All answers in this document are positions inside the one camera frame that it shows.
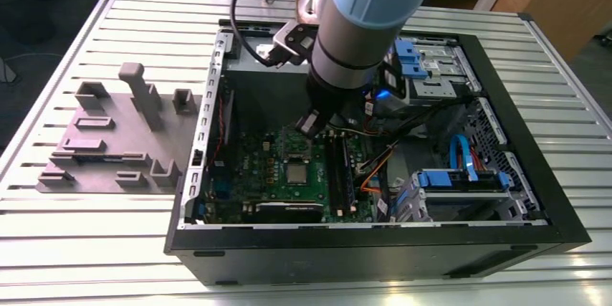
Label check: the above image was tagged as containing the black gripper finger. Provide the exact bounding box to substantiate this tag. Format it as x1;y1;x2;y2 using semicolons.
294;108;332;140

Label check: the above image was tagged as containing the silver CPU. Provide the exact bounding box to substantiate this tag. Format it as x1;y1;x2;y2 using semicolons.
285;164;310;183

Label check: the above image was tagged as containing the CPU socket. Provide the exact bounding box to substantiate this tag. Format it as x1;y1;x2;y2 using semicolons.
282;161;316;187

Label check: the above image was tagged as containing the grey power supply unit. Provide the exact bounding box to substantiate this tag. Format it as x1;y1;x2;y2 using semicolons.
222;36;316;128

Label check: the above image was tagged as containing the black RAM slot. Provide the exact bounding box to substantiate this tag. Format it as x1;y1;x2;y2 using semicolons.
336;132;358;212
324;132;349;214

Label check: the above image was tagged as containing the blue plastic drive latch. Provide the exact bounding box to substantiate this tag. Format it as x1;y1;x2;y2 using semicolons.
394;40;421;65
401;62;430;80

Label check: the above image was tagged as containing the green motherboard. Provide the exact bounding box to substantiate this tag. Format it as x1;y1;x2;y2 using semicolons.
204;128;378;224

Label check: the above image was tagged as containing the grey metal disk bay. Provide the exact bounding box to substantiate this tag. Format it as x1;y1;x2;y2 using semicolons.
409;168;529;224
381;35;482;118

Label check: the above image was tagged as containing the black graphics card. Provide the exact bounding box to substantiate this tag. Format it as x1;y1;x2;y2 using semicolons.
241;201;325;224

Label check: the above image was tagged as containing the hard disk in blue carrier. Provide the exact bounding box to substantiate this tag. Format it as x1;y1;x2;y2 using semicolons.
413;171;512;193

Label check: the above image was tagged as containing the black PC case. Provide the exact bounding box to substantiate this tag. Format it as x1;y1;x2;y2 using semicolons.
164;18;593;286

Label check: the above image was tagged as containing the grey parts rack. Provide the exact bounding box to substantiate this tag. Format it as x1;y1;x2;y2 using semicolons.
36;62;201;195

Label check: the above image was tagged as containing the RAM stick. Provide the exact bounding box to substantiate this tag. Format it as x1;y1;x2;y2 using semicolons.
70;154;129;164

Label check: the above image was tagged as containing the wooden cabinet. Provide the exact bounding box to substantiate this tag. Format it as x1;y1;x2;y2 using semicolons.
492;0;612;62

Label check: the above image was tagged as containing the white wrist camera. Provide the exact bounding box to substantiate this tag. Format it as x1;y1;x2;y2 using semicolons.
270;21;317;67
372;64;412;114

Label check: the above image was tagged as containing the black camera cable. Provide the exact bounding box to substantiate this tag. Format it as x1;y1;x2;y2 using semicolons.
230;0;292;70

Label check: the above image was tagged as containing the black sleeved cable bundle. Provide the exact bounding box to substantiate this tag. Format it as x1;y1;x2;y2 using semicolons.
357;96;478;174

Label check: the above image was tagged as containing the red black twisted wire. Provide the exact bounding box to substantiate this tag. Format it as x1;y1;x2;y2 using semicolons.
210;90;225;163

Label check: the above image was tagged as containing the orange wire bundle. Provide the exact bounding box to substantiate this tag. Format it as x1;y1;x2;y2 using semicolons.
358;172;384;196

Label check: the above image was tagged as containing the blue SATA wire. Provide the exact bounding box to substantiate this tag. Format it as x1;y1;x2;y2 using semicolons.
448;134;480;182
389;191;408;221

